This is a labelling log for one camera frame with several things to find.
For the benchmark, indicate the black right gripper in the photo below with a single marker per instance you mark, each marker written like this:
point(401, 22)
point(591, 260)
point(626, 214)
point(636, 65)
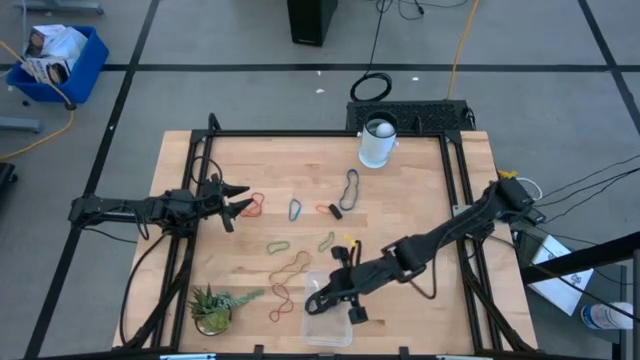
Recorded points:
point(365, 277)

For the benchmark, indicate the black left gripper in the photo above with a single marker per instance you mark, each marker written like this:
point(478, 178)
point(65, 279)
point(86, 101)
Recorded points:
point(195, 205)

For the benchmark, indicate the large orange rubber band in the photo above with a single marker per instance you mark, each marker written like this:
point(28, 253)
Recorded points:
point(262, 199)

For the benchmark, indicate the tan rubber band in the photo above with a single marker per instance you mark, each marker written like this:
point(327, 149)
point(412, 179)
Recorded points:
point(309, 260)

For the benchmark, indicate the green rubber band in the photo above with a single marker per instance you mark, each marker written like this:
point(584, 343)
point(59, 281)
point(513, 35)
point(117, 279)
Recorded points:
point(268, 248)
point(320, 247)

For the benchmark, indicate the light blue rubber band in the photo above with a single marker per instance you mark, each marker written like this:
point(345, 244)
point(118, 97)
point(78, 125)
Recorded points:
point(289, 212)

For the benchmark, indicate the short wide black band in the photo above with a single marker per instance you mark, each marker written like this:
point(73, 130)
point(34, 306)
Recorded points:
point(335, 211)

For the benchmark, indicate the small orange rubber band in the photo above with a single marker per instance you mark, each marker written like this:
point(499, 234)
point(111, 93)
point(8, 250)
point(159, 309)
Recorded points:
point(320, 206)

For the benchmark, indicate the dark blue rubber band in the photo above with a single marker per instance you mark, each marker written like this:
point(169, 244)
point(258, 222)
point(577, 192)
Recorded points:
point(341, 201)

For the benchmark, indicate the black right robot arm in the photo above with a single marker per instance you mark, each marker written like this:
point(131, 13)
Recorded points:
point(450, 230)

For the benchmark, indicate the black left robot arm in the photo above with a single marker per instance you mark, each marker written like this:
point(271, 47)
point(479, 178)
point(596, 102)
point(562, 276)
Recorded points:
point(110, 207)

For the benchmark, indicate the clear plastic bin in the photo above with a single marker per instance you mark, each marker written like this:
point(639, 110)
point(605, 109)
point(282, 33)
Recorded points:
point(325, 332)

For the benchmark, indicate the potted succulent plant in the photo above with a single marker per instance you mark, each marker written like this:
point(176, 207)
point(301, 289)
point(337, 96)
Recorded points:
point(212, 310)

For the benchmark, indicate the white cylindrical device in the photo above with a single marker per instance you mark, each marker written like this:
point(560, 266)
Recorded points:
point(375, 150)

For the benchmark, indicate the grey metal mounting plate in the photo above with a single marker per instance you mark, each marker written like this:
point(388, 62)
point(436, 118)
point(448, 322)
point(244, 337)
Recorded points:
point(459, 210)

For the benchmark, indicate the black tower case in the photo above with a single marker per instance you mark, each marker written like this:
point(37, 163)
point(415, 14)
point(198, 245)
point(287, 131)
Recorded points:
point(310, 22)

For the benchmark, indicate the blue plastic crate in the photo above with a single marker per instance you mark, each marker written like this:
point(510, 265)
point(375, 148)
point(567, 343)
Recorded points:
point(85, 75)

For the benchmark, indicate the black perforated case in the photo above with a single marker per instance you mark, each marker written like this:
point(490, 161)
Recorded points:
point(430, 116)

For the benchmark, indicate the yellow clip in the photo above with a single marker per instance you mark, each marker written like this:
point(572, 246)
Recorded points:
point(507, 174)

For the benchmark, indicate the grey metal bar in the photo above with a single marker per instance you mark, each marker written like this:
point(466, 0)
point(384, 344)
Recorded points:
point(60, 7)
point(20, 125)

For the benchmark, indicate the printed white box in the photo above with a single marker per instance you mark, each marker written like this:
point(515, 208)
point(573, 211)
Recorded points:
point(47, 70)

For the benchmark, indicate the white printed booklet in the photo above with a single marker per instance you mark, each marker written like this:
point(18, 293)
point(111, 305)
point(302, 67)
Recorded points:
point(560, 295)

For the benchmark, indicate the white cardboard box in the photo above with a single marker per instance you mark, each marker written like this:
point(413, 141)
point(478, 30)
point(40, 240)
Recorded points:
point(65, 42)

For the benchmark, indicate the black caster object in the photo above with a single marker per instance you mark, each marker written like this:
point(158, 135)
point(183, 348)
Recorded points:
point(5, 175)

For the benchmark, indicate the black overhead support beam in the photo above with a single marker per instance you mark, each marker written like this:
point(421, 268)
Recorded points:
point(575, 260)

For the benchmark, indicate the white blue canister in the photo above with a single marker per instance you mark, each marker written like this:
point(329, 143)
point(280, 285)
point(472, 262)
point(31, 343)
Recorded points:
point(605, 316)

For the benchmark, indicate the black aluminium table frame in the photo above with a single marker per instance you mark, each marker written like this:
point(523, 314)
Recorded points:
point(325, 133)

